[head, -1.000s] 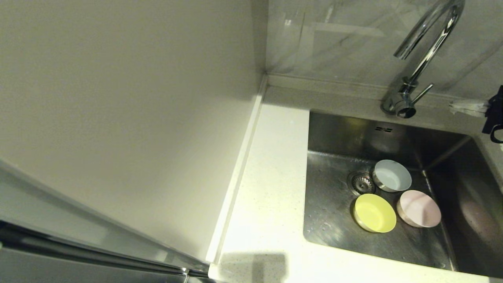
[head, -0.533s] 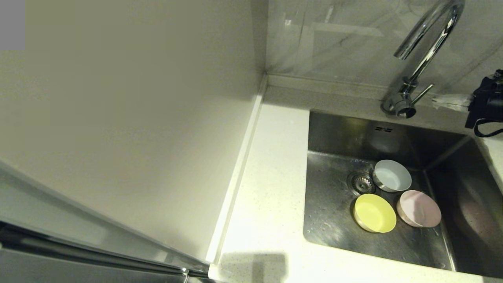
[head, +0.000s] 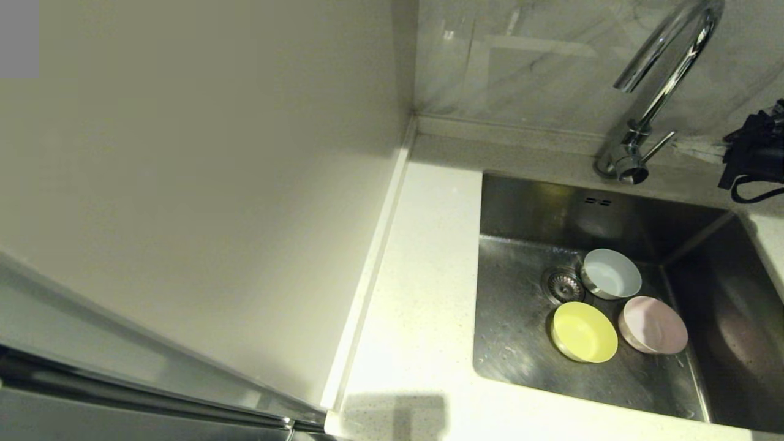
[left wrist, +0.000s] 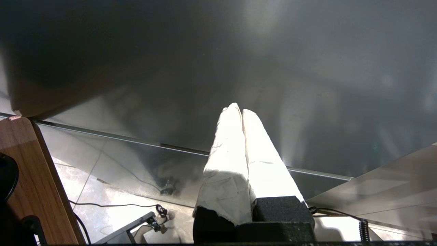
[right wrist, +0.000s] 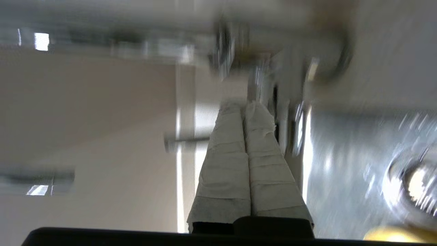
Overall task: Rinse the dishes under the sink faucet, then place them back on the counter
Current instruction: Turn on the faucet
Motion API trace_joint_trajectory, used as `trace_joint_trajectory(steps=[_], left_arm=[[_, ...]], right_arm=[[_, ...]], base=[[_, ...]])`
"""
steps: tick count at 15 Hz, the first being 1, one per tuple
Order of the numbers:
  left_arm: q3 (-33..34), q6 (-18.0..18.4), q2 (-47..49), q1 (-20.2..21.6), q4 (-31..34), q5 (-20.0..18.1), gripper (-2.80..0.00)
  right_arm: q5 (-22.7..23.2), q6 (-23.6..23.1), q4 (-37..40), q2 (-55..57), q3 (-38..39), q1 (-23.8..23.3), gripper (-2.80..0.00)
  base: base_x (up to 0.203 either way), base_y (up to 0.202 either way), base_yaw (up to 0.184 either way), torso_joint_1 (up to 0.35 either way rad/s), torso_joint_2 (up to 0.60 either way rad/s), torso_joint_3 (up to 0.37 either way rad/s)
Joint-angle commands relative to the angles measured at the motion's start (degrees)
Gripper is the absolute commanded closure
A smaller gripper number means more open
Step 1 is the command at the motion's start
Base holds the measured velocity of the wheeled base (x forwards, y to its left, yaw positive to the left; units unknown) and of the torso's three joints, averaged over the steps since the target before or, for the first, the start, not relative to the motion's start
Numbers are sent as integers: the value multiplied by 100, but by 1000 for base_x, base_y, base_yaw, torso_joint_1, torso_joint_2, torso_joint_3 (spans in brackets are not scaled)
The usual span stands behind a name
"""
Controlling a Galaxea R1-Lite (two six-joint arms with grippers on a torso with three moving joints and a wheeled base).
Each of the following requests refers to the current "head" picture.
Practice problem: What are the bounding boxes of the chrome gooseneck faucet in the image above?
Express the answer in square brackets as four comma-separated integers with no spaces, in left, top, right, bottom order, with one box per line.
[594,0,725,186]

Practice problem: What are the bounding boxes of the small pink bowl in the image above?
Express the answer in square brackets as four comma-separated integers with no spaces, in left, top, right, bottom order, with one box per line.
[617,296,688,355]

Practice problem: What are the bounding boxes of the white countertop trim strip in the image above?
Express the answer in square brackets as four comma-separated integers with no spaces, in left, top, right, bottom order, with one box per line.
[321,118,417,410]

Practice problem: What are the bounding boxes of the stainless steel sink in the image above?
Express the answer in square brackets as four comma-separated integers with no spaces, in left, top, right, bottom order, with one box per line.
[472,171,784,434]

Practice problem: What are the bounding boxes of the yellow bowl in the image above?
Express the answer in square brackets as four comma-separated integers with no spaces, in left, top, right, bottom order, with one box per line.
[550,301,619,364]

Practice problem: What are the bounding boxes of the small white bowl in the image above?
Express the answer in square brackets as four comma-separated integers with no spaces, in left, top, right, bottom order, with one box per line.
[580,247,643,301]

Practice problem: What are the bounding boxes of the dark bar door handle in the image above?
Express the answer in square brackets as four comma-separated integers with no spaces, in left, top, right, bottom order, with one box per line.
[0,344,328,434]

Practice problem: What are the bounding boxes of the round metal drain strainer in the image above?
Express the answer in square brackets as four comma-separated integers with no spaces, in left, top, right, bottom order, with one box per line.
[541,265,587,306]

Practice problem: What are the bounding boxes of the tall white cabinet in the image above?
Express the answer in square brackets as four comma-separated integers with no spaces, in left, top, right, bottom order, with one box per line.
[0,0,410,441]

